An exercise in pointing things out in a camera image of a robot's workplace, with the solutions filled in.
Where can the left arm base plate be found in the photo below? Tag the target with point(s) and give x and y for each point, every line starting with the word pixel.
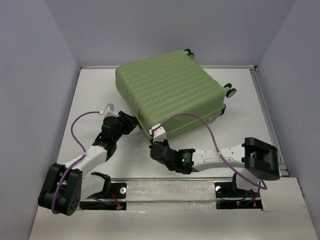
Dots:
pixel 114 200

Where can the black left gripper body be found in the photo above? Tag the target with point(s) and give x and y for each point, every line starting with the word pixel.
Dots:
pixel 125 126

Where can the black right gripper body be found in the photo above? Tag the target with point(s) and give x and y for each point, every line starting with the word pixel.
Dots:
pixel 164 143

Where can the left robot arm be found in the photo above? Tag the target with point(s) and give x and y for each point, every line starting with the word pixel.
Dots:
pixel 66 185

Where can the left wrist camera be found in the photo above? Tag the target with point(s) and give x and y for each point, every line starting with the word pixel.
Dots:
pixel 108 111

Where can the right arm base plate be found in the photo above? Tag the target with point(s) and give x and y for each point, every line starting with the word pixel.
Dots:
pixel 229 198

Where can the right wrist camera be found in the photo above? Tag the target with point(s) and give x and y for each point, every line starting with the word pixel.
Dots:
pixel 158 133

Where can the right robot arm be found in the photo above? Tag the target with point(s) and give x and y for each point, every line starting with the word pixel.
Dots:
pixel 252 162

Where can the green hardshell suitcase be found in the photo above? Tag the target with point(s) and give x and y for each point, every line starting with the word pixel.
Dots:
pixel 171 89

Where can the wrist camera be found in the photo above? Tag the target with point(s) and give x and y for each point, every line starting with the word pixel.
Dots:
pixel 158 133
pixel 108 111

